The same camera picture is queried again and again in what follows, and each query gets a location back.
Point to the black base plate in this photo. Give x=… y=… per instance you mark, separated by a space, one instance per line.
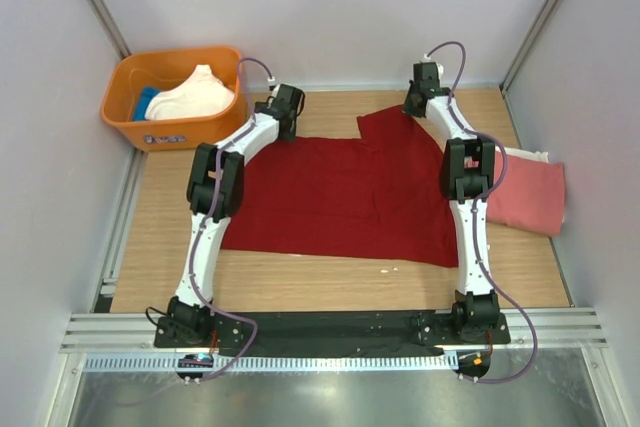
x=339 y=334

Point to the orange plastic bin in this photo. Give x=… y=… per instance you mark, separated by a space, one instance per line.
x=165 y=70

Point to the blue t shirt in bin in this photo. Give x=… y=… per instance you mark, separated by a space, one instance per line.
x=145 y=98

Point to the dark red t shirt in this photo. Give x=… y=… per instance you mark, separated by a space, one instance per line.
x=374 y=197

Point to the right aluminium frame post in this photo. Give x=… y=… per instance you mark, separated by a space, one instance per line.
x=540 y=22

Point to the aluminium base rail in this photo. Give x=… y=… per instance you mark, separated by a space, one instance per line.
x=555 y=328

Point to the slotted cable duct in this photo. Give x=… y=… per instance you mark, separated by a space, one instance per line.
x=202 y=363

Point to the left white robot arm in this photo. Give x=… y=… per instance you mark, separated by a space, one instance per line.
x=215 y=192

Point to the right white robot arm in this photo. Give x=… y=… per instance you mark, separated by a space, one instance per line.
x=466 y=178

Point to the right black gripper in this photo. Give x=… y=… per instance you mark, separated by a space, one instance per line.
x=407 y=107

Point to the white t shirt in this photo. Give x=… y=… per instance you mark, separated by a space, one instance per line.
x=528 y=155
x=201 y=94

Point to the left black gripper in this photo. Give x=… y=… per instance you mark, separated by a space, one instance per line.
x=290 y=137

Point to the white t shirt in bin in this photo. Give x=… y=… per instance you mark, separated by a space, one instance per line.
x=201 y=94

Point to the pink t shirt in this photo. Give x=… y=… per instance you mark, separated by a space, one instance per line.
x=531 y=197

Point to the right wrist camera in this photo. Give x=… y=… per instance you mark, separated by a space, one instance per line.
x=440 y=67

